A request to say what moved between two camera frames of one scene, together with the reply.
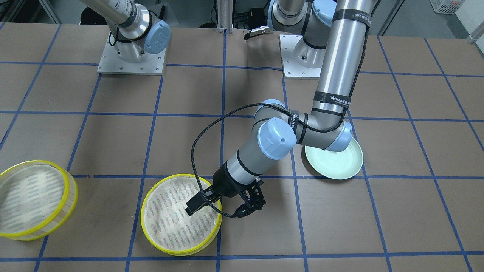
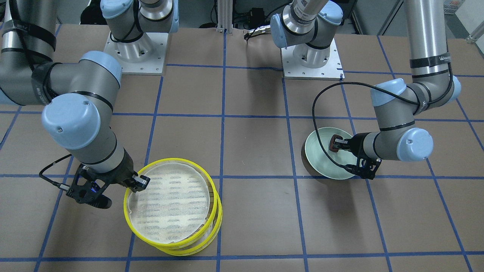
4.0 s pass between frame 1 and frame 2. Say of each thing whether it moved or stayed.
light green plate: stayed
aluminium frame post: stayed
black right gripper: moved
